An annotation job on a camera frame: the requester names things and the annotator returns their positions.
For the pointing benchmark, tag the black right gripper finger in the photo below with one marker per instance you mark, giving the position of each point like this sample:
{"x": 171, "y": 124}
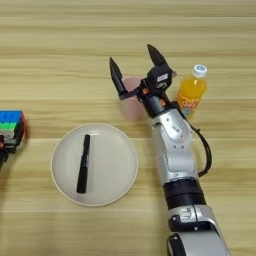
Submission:
{"x": 117, "y": 76}
{"x": 156, "y": 56}

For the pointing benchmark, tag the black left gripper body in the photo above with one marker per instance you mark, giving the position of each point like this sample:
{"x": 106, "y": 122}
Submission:
{"x": 4, "y": 150}

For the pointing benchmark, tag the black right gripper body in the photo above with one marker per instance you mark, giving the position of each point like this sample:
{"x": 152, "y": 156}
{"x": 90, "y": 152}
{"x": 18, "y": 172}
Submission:
{"x": 155, "y": 105}

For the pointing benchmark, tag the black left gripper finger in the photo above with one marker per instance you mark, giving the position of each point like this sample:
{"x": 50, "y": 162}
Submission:
{"x": 22, "y": 130}

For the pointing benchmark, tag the colourful puzzle cube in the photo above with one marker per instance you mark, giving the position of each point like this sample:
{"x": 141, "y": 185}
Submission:
{"x": 8, "y": 123}

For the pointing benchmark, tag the pink plastic cup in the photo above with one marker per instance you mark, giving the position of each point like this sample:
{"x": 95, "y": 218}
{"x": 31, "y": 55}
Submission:
{"x": 131, "y": 110}

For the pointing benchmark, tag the orange juice bottle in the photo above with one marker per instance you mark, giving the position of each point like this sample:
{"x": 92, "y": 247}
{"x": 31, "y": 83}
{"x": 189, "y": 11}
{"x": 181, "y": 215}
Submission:
{"x": 191, "y": 90}

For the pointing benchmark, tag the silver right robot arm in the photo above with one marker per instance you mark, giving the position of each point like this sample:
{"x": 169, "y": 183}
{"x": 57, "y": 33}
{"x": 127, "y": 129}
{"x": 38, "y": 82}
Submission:
{"x": 175, "y": 150}

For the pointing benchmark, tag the right gripper small black box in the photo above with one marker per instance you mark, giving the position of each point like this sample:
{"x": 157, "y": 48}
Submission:
{"x": 160, "y": 78}

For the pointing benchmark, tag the black marker pen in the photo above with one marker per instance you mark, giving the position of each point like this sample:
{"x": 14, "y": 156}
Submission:
{"x": 83, "y": 166}

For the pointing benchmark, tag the round white plate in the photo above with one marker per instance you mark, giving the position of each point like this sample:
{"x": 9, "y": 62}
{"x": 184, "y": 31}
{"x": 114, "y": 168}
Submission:
{"x": 110, "y": 166}

